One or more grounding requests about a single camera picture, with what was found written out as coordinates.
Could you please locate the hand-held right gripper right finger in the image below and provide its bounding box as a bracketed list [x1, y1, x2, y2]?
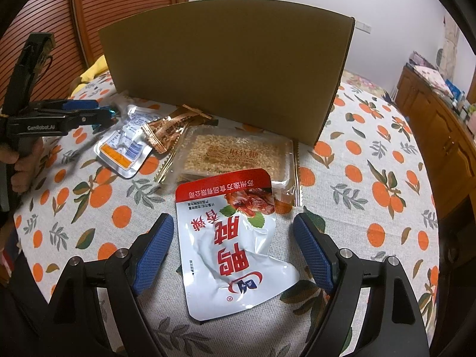
[293, 214, 426, 357]

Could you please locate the red and white snack pouch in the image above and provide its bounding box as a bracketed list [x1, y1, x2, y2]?
[175, 168, 301, 322]

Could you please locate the brown cardboard box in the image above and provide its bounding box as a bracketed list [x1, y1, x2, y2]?
[97, 0, 356, 147]

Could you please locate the orange fruit print cloth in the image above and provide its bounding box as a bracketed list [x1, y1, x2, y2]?
[11, 71, 441, 357]

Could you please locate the long wooden cabinet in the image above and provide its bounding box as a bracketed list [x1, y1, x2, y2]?
[394, 65, 476, 188]

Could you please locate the beige patterned curtain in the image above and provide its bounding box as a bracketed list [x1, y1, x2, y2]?
[433, 15, 460, 82]

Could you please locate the floral blanket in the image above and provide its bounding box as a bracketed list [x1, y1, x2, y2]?
[342, 70, 395, 94]

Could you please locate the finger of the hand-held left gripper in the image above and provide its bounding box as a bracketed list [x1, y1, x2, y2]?
[63, 109, 112, 129]
[30, 98, 100, 115]

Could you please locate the brown snack packet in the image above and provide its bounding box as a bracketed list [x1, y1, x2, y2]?
[141, 105, 220, 154]

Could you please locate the clear blue-print packet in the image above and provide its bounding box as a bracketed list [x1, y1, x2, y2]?
[118, 104, 164, 145]

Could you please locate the folded floral cloth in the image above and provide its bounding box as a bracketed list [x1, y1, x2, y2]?
[409, 54, 452, 90]

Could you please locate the red-brown slatted wardrobe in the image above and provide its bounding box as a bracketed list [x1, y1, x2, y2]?
[0, 0, 190, 120]

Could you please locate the sesame candy pack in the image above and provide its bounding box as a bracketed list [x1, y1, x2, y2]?
[160, 124, 303, 216]

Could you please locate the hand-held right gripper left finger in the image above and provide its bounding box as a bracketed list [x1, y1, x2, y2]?
[43, 214, 175, 357]

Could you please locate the silver packet with orange label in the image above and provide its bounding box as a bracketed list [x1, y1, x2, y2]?
[94, 128, 153, 180]

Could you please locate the person's left hand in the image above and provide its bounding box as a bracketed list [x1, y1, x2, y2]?
[0, 139, 44, 194]

